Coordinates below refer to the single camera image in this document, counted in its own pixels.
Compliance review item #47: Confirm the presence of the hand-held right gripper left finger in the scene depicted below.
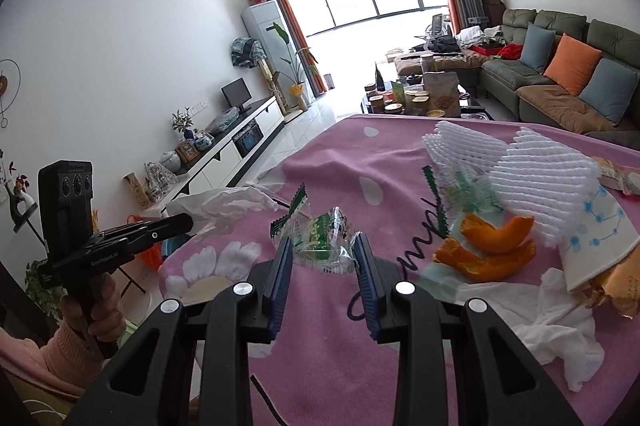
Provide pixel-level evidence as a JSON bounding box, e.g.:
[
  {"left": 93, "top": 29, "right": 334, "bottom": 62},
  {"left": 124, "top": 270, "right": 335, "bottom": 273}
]
[{"left": 65, "top": 236, "right": 296, "bottom": 426}]

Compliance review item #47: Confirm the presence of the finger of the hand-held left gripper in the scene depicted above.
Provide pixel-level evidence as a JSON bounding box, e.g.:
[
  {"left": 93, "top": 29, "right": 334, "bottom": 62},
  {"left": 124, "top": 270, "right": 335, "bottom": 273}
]
[{"left": 99, "top": 212, "right": 195, "bottom": 253}]

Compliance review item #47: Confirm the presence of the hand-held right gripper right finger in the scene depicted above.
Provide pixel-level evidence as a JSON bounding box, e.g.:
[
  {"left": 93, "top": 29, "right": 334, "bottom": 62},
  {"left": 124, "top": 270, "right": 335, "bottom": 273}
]
[{"left": 352, "top": 233, "right": 583, "bottom": 426}]

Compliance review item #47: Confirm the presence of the clear green snack wrapper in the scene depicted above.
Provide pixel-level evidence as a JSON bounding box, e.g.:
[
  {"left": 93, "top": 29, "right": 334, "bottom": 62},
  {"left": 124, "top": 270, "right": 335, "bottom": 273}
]
[
  {"left": 270, "top": 183, "right": 371, "bottom": 277},
  {"left": 421, "top": 165, "right": 503, "bottom": 237}
]

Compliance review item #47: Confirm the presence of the white tissue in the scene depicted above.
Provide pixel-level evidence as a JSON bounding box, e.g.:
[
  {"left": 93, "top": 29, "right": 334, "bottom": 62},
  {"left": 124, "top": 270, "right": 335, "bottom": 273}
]
[
  {"left": 457, "top": 267, "right": 606, "bottom": 393},
  {"left": 165, "top": 187, "right": 281, "bottom": 237}
]

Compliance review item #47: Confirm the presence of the white blue-patterned paper cup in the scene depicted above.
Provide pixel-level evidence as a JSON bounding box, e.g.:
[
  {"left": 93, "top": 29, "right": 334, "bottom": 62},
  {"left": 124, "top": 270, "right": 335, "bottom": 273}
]
[{"left": 557, "top": 186, "right": 640, "bottom": 294}]

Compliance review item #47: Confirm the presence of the person's left forearm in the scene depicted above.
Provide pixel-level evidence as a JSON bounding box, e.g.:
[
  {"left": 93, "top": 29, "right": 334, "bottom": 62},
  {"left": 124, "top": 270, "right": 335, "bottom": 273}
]
[{"left": 0, "top": 321, "right": 121, "bottom": 402}]

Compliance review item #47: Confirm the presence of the person's left hand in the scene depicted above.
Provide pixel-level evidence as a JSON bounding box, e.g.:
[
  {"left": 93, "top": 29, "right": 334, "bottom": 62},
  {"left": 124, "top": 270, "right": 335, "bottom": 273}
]
[{"left": 60, "top": 275, "right": 127, "bottom": 350}]

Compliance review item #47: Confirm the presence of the orange plastic bag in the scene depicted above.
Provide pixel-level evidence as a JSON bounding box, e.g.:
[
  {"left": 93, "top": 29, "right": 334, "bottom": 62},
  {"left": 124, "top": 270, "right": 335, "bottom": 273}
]
[{"left": 125, "top": 215, "right": 166, "bottom": 272}]

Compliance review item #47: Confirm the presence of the black plant stand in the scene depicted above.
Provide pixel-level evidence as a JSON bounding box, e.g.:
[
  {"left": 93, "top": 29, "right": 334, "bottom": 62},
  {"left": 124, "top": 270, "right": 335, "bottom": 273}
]
[{"left": 7, "top": 193, "right": 51, "bottom": 252}]

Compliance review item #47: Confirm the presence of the brown paper box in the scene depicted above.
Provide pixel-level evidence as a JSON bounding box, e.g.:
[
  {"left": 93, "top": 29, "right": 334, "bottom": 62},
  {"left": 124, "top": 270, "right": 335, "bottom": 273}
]
[{"left": 124, "top": 172, "right": 151, "bottom": 208}]

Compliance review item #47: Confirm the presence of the red-leaf plant in white vase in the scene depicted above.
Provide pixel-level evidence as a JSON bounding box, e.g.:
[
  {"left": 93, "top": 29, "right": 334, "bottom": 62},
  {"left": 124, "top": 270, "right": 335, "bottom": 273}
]
[{"left": 0, "top": 151, "right": 31, "bottom": 204}]

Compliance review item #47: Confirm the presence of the framed picture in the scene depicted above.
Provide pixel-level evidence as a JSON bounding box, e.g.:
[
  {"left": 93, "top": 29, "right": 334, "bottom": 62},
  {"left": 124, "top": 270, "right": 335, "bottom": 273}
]
[{"left": 175, "top": 140, "right": 202, "bottom": 164}]

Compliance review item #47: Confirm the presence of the small plant in blue vase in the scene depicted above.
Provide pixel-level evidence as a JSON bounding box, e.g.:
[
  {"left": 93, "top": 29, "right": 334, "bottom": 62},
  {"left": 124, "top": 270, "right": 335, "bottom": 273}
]
[{"left": 172, "top": 108, "right": 196, "bottom": 142}]

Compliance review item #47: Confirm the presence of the white TV cabinet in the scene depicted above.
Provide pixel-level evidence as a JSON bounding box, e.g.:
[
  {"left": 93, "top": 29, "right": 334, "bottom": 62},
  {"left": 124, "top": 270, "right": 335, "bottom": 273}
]
[{"left": 160, "top": 95, "right": 285, "bottom": 207}]

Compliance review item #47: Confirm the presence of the orange peel piece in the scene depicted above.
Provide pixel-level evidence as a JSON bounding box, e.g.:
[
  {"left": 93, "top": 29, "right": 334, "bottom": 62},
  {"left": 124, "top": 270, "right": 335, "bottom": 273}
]
[
  {"left": 460, "top": 212, "right": 535, "bottom": 254},
  {"left": 432, "top": 237, "right": 537, "bottom": 282}
]

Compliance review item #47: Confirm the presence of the pink printed blanket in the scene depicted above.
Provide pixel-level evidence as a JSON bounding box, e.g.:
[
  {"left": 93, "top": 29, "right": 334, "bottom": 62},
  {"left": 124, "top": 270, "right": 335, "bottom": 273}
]
[{"left": 157, "top": 113, "right": 640, "bottom": 426}]

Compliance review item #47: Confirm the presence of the blue plastic bundle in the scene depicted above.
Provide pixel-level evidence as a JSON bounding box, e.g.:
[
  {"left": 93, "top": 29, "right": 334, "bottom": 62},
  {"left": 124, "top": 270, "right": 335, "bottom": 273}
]
[{"left": 206, "top": 107, "right": 241, "bottom": 134}]

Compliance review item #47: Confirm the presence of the black monitor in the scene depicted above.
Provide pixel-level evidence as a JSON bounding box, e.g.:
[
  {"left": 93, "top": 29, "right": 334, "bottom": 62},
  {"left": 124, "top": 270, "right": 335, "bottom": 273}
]
[{"left": 221, "top": 77, "right": 253, "bottom": 112}]

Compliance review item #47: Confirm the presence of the white foam fruit net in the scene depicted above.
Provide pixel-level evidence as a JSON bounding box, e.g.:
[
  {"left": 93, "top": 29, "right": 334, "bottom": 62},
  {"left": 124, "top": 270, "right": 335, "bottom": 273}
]
[
  {"left": 422, "top": 121, "right": 511, "bottom": 192},
  {"left": 487, "top": 127, "right": 603, "bottom": 249}
]

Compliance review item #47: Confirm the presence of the light wooden rack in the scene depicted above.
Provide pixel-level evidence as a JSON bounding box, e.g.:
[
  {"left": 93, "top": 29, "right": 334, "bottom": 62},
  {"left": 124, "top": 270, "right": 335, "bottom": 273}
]
[{"left": 257, "top": 58, "right": 286, "bottom": 117}]

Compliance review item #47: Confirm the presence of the group of lidded jars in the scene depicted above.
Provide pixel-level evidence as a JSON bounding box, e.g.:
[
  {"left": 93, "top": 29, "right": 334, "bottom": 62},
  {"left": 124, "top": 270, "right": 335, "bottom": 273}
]
[{"left": 364, "top": 81, "right": 448, "bottom": 117}]

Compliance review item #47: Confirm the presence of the folded blue patterned cloth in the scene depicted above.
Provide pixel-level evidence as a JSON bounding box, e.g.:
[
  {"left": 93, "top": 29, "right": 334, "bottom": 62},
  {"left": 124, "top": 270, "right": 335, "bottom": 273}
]
[{"left": 230, "top": 36, "right": 268, "bottom": 69}]

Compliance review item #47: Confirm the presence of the brown paper bag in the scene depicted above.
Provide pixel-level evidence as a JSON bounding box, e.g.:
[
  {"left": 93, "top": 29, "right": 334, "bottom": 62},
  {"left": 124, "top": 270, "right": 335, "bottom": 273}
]
[{"left": 422, "top": 71, "right": 462, "bottom": 118}]

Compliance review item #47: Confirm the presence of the dark coffee table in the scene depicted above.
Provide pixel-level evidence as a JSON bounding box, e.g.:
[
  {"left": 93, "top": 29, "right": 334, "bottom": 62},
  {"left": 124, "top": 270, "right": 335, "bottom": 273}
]
[{"left": 360, "top": 81, "right": 488, "bottom": 122}]

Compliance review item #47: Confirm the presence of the tall leafy floor plant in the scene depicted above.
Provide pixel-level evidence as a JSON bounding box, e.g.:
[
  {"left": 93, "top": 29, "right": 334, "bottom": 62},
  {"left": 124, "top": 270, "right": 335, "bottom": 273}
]
[{"left": 272, "top": 22, "right": 321, "bottom": 99}]

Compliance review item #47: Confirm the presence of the white standing air conditioner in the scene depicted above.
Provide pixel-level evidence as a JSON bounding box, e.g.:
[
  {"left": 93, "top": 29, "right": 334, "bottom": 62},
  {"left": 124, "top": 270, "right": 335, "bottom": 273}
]
[{"left": 241, "top": 0, "right": 317, "bottom": 107}]

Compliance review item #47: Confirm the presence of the brown ottoman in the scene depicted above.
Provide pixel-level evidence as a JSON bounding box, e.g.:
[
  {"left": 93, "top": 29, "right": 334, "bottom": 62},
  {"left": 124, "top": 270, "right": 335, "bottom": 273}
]
[{"left": 394, "top": 48, "right": 488, "bottom": 79}]

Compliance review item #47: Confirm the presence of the torn yellow snack wrapper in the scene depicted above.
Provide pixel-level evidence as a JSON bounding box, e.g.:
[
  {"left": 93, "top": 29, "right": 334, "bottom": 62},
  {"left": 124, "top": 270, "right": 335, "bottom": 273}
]
[{"left": 580, "top": 251, "right": 640, "bottom": 319}]

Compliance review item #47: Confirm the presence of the green sofa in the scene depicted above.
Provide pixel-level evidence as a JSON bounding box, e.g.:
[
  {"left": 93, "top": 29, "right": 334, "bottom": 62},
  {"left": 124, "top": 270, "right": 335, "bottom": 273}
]
[{"left": 480, "top": 8, "right": 640, "bottom": 137}]

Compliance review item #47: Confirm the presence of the pile of white clothes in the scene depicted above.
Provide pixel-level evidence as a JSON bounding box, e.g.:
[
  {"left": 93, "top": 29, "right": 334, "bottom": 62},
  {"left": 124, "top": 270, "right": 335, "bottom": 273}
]
[{"left": 457, "top": 26, "right": 506, "bottom": 57}]

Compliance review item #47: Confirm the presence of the blue cushion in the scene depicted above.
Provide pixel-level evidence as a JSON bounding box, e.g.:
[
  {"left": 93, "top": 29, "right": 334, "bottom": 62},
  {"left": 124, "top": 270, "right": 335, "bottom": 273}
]
[
  {"left": 520, "top": 22, "right": 557, "bottom": 73},
  {"left": 579, "top": 57, "right": 640, "bottom": 126}
]

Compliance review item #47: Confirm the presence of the orange cushion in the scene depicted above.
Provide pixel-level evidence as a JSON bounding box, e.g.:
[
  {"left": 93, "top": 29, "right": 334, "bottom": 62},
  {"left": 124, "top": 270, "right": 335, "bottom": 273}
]
[{"left": 543, "top": 33, "right": 603, "bottom": 96}]

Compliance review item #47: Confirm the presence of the round wire wall clock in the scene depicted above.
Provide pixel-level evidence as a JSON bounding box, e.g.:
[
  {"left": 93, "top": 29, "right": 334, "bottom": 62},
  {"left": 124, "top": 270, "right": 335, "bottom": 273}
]
[{"left": 0, "top": 58, "right": 22, "bottom": 129}]

